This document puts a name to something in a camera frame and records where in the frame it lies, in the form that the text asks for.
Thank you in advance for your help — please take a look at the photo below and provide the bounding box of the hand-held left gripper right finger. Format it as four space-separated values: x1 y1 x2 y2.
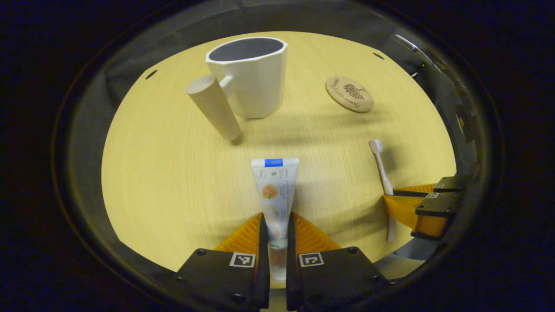
285 212 393 312

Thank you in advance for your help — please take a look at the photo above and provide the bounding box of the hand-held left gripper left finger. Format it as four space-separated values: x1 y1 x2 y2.
167 212 271 312

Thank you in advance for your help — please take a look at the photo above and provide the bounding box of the white toothbrush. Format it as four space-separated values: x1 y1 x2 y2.
369 139 398 242

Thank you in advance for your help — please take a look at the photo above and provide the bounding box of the white toothpaste tube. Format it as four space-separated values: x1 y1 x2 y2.
251 157 300 282

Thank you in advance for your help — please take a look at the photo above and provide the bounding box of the round wooden coaster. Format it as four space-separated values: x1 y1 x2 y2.
325 76 375 114

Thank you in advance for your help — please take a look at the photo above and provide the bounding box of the white cup with wooden handle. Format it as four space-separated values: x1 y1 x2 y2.
186 37 289 141

